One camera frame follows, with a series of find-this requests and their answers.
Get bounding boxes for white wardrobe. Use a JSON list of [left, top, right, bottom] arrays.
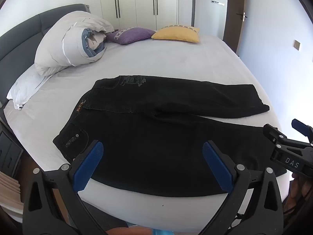
[[98, 0, 196, 32]]

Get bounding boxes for bed with white sheet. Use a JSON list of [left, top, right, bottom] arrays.
[[4, 33, 294, 234]]

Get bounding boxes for dark nightstand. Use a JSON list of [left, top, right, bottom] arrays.
[[0, 125, 23, 177]]

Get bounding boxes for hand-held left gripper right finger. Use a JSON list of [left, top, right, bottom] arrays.
[[198, 141, 285, 235]]

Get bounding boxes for person's right hand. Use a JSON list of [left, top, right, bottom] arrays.
[[285, 173, 313, 216]]

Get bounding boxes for folded white and blue duvet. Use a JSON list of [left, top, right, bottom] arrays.
[[34, 11, 115, 76]]

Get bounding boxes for purple cushion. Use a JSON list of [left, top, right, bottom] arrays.
[[106, 27, 156, 45]]

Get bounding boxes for yellow cushion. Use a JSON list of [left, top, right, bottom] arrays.
[[151, 25, 200, 43]]

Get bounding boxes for white pillow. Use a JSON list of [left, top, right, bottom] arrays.
[[6, 65, 53, 110]]

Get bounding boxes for black pants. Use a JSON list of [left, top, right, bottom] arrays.
[[52, 75, 288, 197]]

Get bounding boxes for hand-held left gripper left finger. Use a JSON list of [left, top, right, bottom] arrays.
[[22, 140, 108, 235]]

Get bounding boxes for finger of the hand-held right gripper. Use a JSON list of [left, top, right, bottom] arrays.
[[263, 124, 313, 153], [291, 119, 313, 144]]

